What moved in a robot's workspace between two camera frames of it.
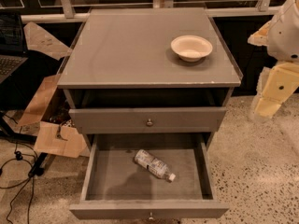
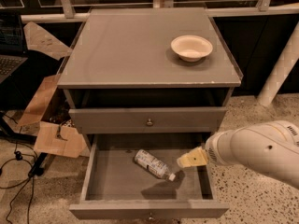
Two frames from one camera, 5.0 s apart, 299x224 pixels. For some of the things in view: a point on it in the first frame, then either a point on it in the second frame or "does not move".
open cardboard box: [48, 115] does not move
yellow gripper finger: [280, 85] to [195, 158]
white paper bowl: [190, 48] does not move
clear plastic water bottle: [153, 165] does not move
